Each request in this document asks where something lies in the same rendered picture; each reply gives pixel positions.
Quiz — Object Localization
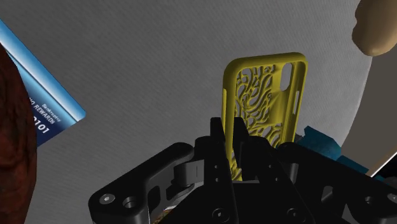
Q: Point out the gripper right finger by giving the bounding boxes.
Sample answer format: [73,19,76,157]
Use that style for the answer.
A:
[233,117,397,224]

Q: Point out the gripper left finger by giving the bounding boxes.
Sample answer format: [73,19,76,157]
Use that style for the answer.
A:
[88,117,239,224]

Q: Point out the yellow patterned phone case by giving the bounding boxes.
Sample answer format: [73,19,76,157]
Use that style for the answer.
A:
[221,52,309,181]

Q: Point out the blue angular object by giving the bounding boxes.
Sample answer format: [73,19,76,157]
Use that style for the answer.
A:
[294,125,387,182]

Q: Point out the blue book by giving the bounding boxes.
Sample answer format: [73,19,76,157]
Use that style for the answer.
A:
[0,19,87,147]

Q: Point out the tan rounded object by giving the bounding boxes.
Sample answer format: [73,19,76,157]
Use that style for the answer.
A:
[351,0,397,57]

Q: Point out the dark red round object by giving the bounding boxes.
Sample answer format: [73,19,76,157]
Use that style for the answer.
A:
[0,43,38,224]

